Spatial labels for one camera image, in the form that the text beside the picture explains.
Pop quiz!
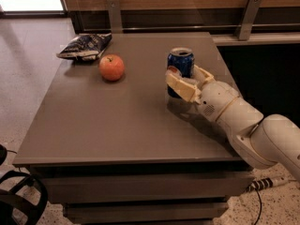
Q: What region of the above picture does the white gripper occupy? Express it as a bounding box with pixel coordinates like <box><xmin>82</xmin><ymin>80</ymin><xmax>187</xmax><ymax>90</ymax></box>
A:
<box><xmin>165</xmin><ymin>65</ymin><xmax>241</xmax><ymax>122</ymax></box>

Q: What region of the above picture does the blue pepsi can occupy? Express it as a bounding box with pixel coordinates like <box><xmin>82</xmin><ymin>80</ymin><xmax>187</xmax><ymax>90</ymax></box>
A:
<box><xmin>166</xmin><ymin>47</ymin><xmax>195</xmax><ymax>99</ymax></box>

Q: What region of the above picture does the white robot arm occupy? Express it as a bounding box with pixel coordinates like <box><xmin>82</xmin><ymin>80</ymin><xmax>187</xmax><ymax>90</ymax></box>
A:
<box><xmin>165</xmin><ymin>66</ymin><xmax>300</xmax><ymax>181</ymax></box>

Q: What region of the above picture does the red apple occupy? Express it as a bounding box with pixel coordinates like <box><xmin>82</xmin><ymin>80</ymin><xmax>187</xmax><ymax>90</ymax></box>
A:
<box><xmin>99</xmin><ymin>54</ymin><xmax>125</xmax><ymax>82</ymax></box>

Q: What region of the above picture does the grey drawer cabinet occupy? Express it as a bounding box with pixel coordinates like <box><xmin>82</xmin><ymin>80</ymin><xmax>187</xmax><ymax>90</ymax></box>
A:
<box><xmin>14</xmin><ymin>33</ymin><xmax>252</xmax><ymax>225</ymax></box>

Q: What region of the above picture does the dark blue chip bag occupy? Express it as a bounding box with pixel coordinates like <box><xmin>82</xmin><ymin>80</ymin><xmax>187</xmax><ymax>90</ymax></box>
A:
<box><xmin>56</xmin><ymin>33</ymin><xmax>113</xmax><ymax>61</ymax></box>

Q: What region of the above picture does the right metal bracket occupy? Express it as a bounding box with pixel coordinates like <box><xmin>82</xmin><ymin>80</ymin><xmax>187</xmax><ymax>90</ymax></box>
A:
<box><xmin>235</xmin><ymin>0</ymin><xmax>262</xmax><ymax>41</ymax></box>

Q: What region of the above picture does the metal bracket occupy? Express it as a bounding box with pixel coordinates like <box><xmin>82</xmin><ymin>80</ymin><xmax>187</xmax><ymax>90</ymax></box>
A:
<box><xmin>106</xmin><ymin>0</ymin><xmax>123</xmax><ymax>34</ymax></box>
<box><xmin>235</xmin><ymin>0</ymin><xmax>262</xmax><ymax>41</ymax></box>

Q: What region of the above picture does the metal wall rail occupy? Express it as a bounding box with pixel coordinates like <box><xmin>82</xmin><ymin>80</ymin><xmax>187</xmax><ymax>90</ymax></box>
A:
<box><xmin>82</xmin><ymin>22</ymin><xmax>300</xmax><ymax>34</ymax></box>

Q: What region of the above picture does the left metal bracket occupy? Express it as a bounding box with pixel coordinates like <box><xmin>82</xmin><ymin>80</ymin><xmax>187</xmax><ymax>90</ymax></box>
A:
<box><xmin>106</xmin><ymin>0</ymin><xmax>123</xmax><ymax>34</ymax></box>

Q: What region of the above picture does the striped cable connector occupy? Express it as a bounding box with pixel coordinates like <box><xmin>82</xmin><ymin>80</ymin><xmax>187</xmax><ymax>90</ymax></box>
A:
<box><xmin>246</xmin><ymin>176</ymin><xmax>288</xmax><ymax>192</ymax></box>

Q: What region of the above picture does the black floor cable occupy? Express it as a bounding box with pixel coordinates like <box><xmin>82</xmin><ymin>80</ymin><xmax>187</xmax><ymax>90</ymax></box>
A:
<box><xmin>252</xmin><ymin>188</ymin><xmax>263</xmax><ymax>225</ymax></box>

